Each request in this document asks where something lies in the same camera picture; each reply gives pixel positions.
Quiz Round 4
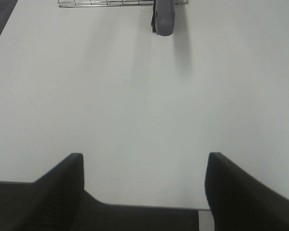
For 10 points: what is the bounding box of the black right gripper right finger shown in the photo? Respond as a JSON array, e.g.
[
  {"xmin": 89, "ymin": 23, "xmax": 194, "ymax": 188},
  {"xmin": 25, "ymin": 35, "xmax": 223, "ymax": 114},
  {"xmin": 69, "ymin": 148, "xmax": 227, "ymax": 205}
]
[{"xmin": 205, "ymin": 153, "xmax": 289, "ymax": 231}]

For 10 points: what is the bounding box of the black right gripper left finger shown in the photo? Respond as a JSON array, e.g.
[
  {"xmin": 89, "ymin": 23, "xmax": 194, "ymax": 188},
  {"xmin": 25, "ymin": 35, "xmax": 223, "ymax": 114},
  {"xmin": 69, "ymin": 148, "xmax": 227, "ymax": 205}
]
[{"xmin": 0, "ymin": 153, "xmax": 199, "ymax": 231}]

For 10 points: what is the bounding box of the chrome wire dish rack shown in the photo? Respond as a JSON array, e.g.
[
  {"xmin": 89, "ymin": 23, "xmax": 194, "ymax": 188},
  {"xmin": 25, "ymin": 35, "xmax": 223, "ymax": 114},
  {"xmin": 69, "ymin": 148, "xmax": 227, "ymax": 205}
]
[{"xmin": 57, "ymin": 0, "xmax": 190, "ymax": 8}]

